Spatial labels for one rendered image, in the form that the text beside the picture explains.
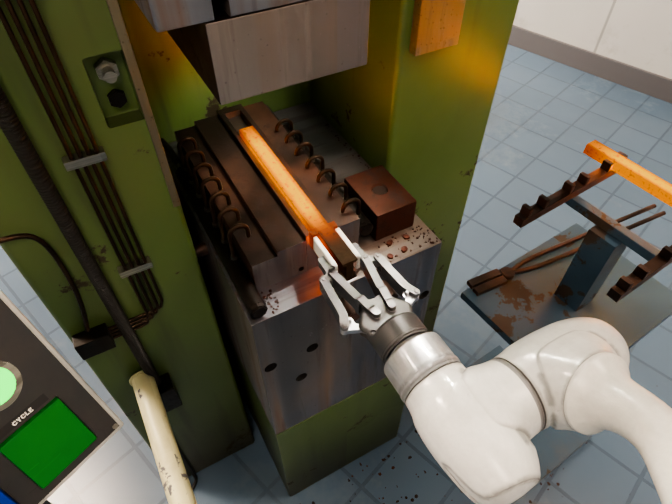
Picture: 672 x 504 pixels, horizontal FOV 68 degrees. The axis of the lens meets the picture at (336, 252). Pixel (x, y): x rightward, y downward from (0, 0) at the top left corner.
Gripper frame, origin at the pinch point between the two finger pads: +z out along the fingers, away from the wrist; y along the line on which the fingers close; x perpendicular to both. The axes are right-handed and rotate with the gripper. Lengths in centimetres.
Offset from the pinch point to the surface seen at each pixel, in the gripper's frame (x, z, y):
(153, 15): 38.5, 5.2, -17.2
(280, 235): -0.8, 8.3, -5.9
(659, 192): -5, -13, 65
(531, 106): -100, 122, 195
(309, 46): 31.6, 5.2, -0.7
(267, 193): -0.8, 18.9, -3.6
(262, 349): -16.3, -0.9, -14.9
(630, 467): -100, -44, 79
